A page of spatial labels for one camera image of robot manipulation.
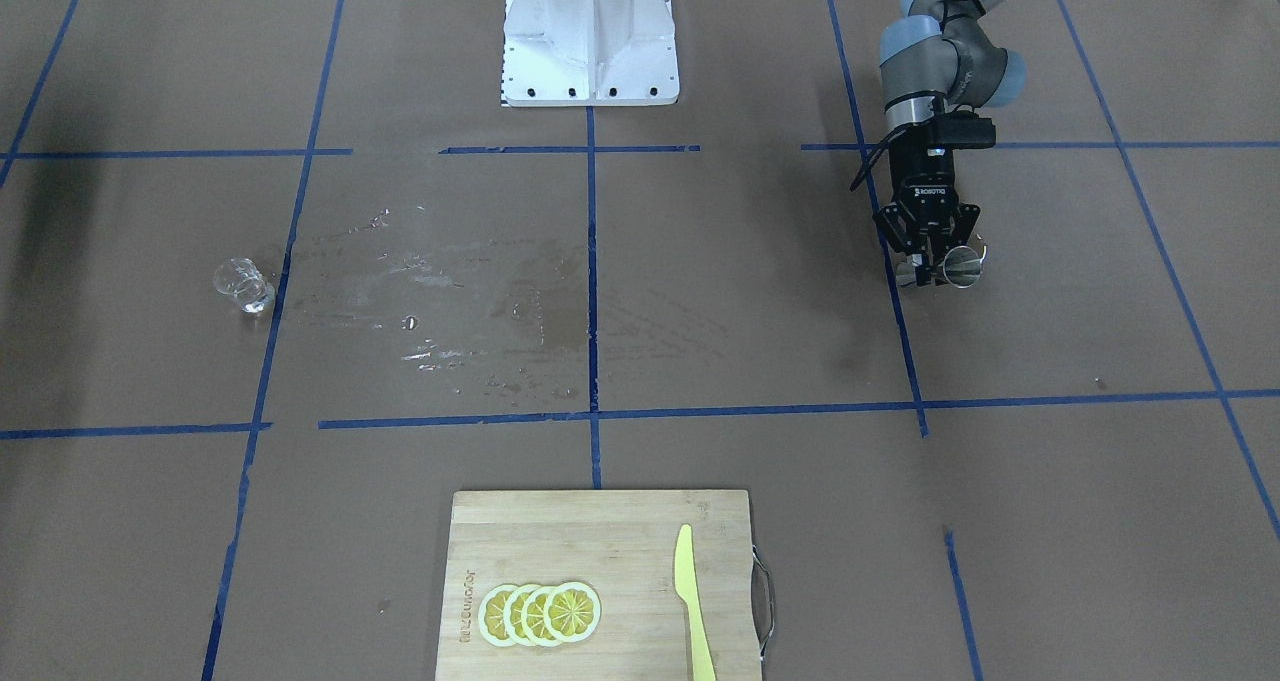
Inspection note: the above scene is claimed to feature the clear glass cup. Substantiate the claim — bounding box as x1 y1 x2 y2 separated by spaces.
212 259 276 315

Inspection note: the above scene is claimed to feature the steel double jigger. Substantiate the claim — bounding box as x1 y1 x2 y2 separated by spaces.
893 244 986 288

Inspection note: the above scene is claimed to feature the wooden cutting board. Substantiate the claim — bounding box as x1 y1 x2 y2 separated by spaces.
434 490 763 680

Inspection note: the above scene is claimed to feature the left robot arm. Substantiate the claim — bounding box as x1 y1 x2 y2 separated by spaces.
855 0 1027 288

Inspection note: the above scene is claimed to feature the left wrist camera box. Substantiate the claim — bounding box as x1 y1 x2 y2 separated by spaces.
925 110 997 151

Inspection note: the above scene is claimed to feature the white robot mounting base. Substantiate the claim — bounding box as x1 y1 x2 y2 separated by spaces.
500 0 681 108

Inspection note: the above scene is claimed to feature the yellow plastic knife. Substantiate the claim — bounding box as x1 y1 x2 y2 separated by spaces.
673 524 717 680

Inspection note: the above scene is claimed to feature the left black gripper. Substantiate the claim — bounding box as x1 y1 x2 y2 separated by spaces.
873 140 980 285

